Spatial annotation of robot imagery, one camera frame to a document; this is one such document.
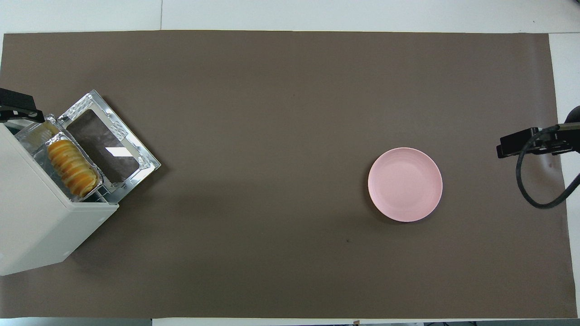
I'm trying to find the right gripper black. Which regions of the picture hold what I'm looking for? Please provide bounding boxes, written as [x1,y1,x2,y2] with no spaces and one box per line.
[497,128,574,159]

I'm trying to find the aluminium foil tray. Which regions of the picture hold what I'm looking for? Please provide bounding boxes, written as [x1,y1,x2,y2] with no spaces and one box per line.
[15,115,104,202]

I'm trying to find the sliced orange bread loaf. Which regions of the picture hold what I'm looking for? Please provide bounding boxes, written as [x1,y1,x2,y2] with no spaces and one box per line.
[48,139,98,197]

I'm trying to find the glass oven door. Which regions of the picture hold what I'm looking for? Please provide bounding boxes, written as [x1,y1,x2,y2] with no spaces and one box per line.
[57,89,162,203]

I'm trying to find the white toaster oven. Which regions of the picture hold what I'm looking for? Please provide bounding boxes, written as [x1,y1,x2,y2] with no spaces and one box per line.
[0,115,119,277]

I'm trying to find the pink round plate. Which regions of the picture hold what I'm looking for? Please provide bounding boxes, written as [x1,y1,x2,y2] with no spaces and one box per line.
[367,147,443,222]

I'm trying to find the brown paper table mat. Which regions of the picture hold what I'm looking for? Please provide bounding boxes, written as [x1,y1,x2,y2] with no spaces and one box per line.
[0,30,578,320]

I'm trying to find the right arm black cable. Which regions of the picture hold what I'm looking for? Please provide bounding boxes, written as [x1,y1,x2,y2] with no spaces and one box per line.
[516,126,580,210]

